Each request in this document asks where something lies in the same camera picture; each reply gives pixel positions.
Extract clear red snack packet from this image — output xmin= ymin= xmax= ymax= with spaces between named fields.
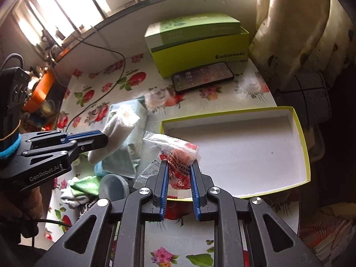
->
xmin=134 ymin=131 xmax=199 ymax=190

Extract white towel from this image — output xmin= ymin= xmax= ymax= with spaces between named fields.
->
xmin=87 ymin=113 xmax=131 ymax=165

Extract person's left hand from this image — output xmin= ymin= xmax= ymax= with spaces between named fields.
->
xmin=1 ymin=187 xmax=43 ymax=220

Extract grey-green folded cloth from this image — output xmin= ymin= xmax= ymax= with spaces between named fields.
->
xmin=102 ymin=144 xmax=141 ymax=178

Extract white green crumpled cloth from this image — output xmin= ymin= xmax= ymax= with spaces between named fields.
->
xmin=60 ymin=176 xmax=101 ymax=209

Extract grey-blue round lid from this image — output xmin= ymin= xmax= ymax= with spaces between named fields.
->
xmin=98 ymin=174 xmax=130 ymax=202

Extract open yellow-green box tray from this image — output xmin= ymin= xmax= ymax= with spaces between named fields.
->
xmin=160 ymin=106 xmax=311 ymax=198

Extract black striped sock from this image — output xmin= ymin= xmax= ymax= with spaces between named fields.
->
xmin=78 ymin=200 xmax=97 ymax=217

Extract wet wipes pack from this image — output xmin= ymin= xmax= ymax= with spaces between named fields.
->
xmin=107 ymin=98 xmax=148 ymax=148

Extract orange plastic basin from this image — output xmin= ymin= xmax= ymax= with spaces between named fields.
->
xmin=22 ymin=71 xmax=55 ymax=113

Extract black smartphone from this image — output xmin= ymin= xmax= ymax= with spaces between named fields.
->
xmin=172 ymin=62 xmax=234 ymax=94

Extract green white carton box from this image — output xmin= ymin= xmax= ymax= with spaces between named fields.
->
xmin=145 ymin=13 xmax=241 ymax=52

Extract yellow-green shoe box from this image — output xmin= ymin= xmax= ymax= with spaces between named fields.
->
xmin=151 ymin=28 xmax=249 ymax=78

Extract cream curtain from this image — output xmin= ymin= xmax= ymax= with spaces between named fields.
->
xmin=249 ymin=0 xmax=355 ymax=92

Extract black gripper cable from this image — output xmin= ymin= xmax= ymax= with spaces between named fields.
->
xmin=0 ymin=217 xmax=73 ymax=250

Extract black camera with screen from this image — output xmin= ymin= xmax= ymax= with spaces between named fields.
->
xmin=0 ymin=67 xmax=30 ymax=152

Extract black power cable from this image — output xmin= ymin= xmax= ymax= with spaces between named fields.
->
xmin=64 ymin=40 xmax=127 ymax=133

